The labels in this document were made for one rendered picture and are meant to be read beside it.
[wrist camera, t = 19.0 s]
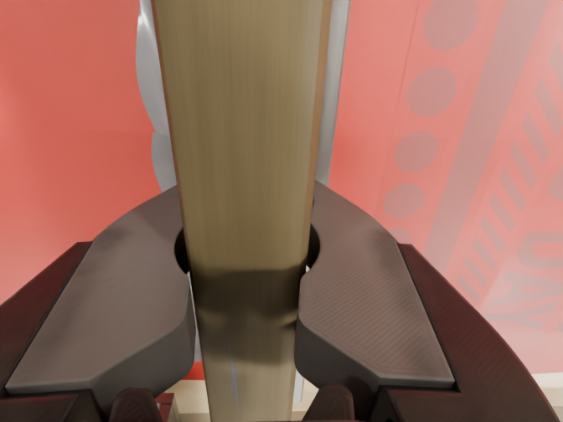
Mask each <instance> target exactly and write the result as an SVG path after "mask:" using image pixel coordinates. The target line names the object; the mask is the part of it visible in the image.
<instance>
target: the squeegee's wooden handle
mask: <svg viewBox="0 0 563 422"><path fill-rule="evenodd" d="M151 4H152V15H153V22H154V28H155V34H156V40H157V47H158V58H159V64H160V70H161V76H162V82H163V93H164V99H165V105H166V111H167V117H168V128H169V134H170V140H171V146H172V152H173V163H174V169H175V175H176V181H177V187H178V198H179V204H180V210H181V216H182V222H183V233H184V239H185V245H186V251H187V257H188V263H189V274H190V280H191V286H192V292H193V299H194V310H195V316H196V322H197V328H198V334H199V345H200V351H201V357H202V363H203V369H204V380H205V386H206V392H207V398H208V404H209V415H210V421H211V422H251V421H291V420H292V404H293V395H294V387H295V378H296V370H297V369H296V367H295V363H294V356H295V341H296V329H297V309H298V299H299V290H300V281H301V278H302V277H303V276H304V275H305V274H306V268H307V252H308V243H309V235H310V226H311V217H312V201H313V193H314V183H315V175H316V166H317V158H318V142H319V133H320V125H321V116H322V107H323V91H324V82H325V74H326V65H327V57H328V41H329V32H330V23H331V14H332V6H333V0H151Z"/></svg>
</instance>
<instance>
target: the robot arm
mask: <svg viewBox="0 0 563 422"><path fill-rule="evenodd" d="M307 267H308V268H309V271H308V272H307V273H306V274H305V275H304V276H303V277H302V278H301V281H300V290H299V299H298V309H297V329H296V341H295V356H294V363H295V367H296V369H297V371H298V372H299V373H300V374H301V375H302V376H303V377H304V378H305V379H306V380H307V381H308V382H310V383H311V384H312V385H314V386H315V387H316V388H318V389H319V390H318V392H317V394H316V396H315V398H314V399H313V401H312V403H311V405H310V406H309V408H308V410H307V413H305V415H304V417H303V419H302V420H297V421H251V422H560V420H559V418H558V416H557V414H556V413H555V411H554V409H553V408H552V406H551V404H550V402H549V400H548V399H547V398H546V397H545V394H544V393H543V391H542V390H541V388H540V386H539V385H538V384H537V383H536V381H535V379H534V378H533V376H532V375H531V373H530V372H529V370H528V369H527V368H526V367H525V365H524V364H523V363H522V361H521V360H520V359H519V357H518V356H517V354H516V353H515V352H514V350H513V349H512V348H511V347H510V345H508V344H507V343H506V341H505V340H504V339H503V338H502V337H501V336H500V334H499V333H498V332H497V331H496V330H495V329H494V328H493V326H492V325H491V324H490V323H489V322H488V321H487V320H486V319H485V318H484V317H483V316H482V315H481V314H480V313H479V312H478V311H477V310H476V309H475V308H474V307H473V306H472V305H471V304H470V303H469V302H468V301H467V300H466V299H465V298H464V297H463V296H462V295H461V294H460V293H459V292H458V291H457V289H456V288H455V287H454V286H453V285H452V284H451V283H450V282H449V281H448V280H447V279H446V278H445V277H444V276H443V275H442V274H441V273H440V272H439V271H438V270H437V269H436V268H435V267H434V266H433V265H432V264H431V263H430V262H429V261H428V260H427V259H426V258H425V257H424V256H423V255H422V254H421V253H420V252H419V251H418V250H417V249H416V248H415V247H414V246H413V245H412V244H400V243H399V242H398V241H397V240H396V239H395V238H394V236H393V235H392V234H391V233H390V232H389V231H388V230H387V229H385V228H384V227H383V226H382V225H381V224H380V223H379V222H378V221H377V220H376V219H374V218H373V217H372V216H370V215H369V214H368V213H366V212H365V211H364V210H363V209H361V208H360V207H358V206H357V205H355V204H353V203H351V202H350V201H348V200H347V199H346V198H344V197H342V196H341V195H339V194H338V193H335V192H334V191H333V190H332V189H330V188H328V187H327V186H325V185H323V184H322V183H320V182H319V181H317V180H315V183H314V193H313V201H312V217H311V226H310V235H309V243H308V252H307ZM188 272H189V263H188V257H187V251H186V245H185V239H184V233H183V222H182V216H181V210H180V204H179V198H178V187H177V185H175V186H174V187H172V188H170V189H168V190H166V191H164V192H163V193H160V194H159V195H157V196H155V197H154V198H151V199H149V200H147V201H146V202H144V203H142V204H140V205H138V206H136V207H135V208H133V209H132V210H130V211H129V212H127V213H126V214H124V215H122V216H121V217H120V218H119V219H117V220H116V221H114V222H113V223H112V224H110V225H109V226H108V227H107V228H105V229H104V230H103V231H102V232H100V233H99V234H98V235H97V236H96V237H95V238H94V239H93V240H92V241H88V242H76V243H75V244H74V245H72V246H71V247H70V248H69V249H68V250H66V251H65V252H64V253H63V254H62V255H61V256H60V257H58V258H57V259H56V260H55V261H53V262H52V263H51V264H50V265H48V266H47V267H46V268H45V269H43V270H42V271H41V272H40V273H38V274H37V275H36V276H35V277H34V278H33V279H32V280H30V281H29V282H28V283H27V284H26V285H24V286H23V287H22V288H21V289H19V290H18V291H17V292H15V293H14V294H13V295H12V296H10V297H9V298H8V299H7V300H6V301H5V302H4V303H3V304H1V305H0V422H163V418H162V416H161V414H160V412H159V410H158V407H157V404H156V402H155V398H156V397H157V396H159V395H160V394H162V393H163V392H165V391H166V390H167V389H169V388H171V387H172V386H173V385H174V384H176V383H177V382H178V381H180V380H181V379H182V378H184V377H185V376H186V375H187V374H188V373H189V372H190V370H191V368H192V367H193V365H194V349H195V337H196V325H195V319H194V309H193V302H192V296H191V290H190V284H189V278H188V276H187V274H188Z"/></svg>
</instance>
